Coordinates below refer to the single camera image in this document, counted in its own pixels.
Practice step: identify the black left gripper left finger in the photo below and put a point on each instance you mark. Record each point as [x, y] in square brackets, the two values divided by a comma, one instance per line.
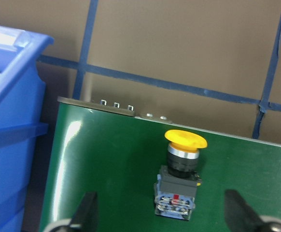
[85, 218]

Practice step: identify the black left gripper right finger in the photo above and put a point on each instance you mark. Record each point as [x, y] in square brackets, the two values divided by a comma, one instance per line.
[239, 216]

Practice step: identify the yellow push button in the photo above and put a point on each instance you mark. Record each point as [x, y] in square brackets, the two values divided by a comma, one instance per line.
[178, 180]

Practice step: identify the green conveyor belt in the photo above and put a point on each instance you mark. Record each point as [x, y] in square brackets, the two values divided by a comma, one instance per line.
[152, 176]

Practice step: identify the blue left plastic bin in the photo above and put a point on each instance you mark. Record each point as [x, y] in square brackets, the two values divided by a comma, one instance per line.
[21, 97]

